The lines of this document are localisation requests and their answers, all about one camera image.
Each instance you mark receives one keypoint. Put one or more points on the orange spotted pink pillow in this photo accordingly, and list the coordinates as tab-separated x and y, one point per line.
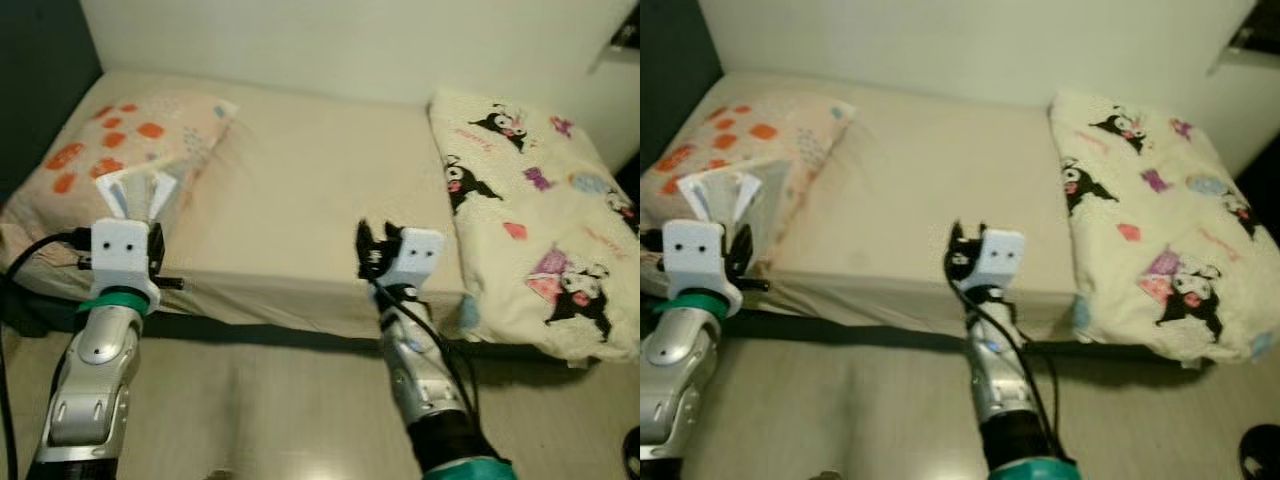
60	160
720	150

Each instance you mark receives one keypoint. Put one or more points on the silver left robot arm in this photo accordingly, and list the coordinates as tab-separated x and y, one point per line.
95	370
675	370

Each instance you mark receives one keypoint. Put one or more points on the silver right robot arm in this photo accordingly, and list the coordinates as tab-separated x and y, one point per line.
415	370
995	370

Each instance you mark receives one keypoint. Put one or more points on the cream cartoon print blanket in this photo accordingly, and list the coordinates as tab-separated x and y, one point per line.
1150	220
530	200

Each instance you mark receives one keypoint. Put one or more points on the black round object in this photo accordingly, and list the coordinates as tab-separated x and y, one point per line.
1262	455

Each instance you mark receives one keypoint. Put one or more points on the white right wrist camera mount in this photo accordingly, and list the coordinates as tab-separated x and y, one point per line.
415	255
1000	255

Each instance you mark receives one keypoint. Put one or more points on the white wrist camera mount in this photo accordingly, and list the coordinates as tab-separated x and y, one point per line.
415	255
695	255
120	250
1000	255

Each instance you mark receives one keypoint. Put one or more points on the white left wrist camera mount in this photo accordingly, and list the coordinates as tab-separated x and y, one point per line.
120	250
695	255

